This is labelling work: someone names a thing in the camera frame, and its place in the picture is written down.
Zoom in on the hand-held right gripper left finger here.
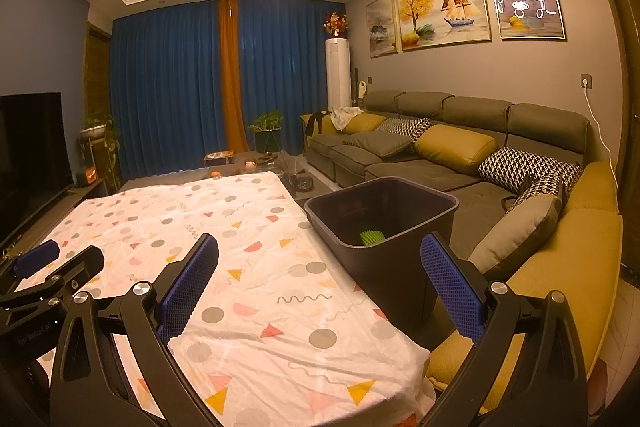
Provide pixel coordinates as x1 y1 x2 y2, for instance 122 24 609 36
50 233 226 427

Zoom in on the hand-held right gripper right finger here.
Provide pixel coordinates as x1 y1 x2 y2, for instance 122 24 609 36
420 232 588 427

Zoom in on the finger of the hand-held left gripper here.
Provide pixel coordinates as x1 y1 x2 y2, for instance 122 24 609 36
25 245 106 304
0 239 61 294

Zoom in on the gray plastic bin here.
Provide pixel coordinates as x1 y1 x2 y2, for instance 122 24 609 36
304 176 460 327

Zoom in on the large gray cushion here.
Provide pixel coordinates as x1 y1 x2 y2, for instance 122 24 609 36
467 193 563 275

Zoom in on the grey sofa with cushions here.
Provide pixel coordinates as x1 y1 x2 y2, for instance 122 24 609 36
427 161 626 408

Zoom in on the black television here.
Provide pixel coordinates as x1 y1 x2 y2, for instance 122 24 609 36
0 92 68 228

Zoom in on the dark coffee table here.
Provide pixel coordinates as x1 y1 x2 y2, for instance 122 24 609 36
117 150 341 198

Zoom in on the trailing plant on stand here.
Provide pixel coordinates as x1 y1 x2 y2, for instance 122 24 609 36
77 112 121 192

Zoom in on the black white patterned cushion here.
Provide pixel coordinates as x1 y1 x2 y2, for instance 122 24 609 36
375 117 432 142
477 147 583 208

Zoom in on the large yellow cushion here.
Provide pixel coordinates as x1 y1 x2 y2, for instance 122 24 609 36
414 124 500 176

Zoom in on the flat gray cushion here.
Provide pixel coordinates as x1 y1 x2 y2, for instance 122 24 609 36
342 131 413 158

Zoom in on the potted plant dark pot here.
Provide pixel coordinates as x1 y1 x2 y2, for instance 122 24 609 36
247 109 285 155

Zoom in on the small yellow cushion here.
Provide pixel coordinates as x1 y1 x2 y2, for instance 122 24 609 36
342 113 387 135

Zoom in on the blue curtain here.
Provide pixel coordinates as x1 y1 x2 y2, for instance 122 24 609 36
109 0 231 192
236 0 336 155

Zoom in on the brown wooden panel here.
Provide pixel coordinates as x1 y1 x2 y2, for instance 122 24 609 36
82 22 113 118

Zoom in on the white cloth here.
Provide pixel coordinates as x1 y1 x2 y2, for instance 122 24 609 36
330 106 363 130

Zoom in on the black garment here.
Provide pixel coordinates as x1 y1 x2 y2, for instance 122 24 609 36
305 111 331 138

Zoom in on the orange curtain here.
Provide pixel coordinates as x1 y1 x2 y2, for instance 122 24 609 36
217 0 251 152

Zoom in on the white standing air conditioner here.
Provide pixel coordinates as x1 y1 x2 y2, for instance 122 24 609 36
325 38 352 110

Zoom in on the small landscape painting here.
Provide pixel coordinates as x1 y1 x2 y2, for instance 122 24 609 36
366 0 399 58

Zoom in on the sailboat painting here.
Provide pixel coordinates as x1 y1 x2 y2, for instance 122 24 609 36
396 0 492 52

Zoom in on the artificial flower arrangement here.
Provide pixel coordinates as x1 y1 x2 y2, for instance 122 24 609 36
322 9 351 38

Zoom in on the brown wooden door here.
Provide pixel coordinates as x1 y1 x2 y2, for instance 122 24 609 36
587 0 640 158

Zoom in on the white charging cable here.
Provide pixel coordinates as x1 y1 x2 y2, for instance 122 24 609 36
582 82 618 218

